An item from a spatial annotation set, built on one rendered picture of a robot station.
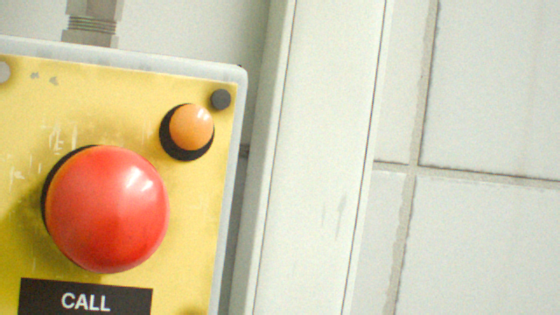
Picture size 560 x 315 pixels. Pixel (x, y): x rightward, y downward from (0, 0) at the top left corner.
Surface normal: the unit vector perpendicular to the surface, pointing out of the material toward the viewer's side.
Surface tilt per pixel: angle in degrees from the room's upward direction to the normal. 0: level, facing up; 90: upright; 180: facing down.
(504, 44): 90
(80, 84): 90
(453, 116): 90
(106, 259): 125
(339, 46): 90
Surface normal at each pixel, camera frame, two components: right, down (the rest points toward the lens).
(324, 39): 0.40, 0.11
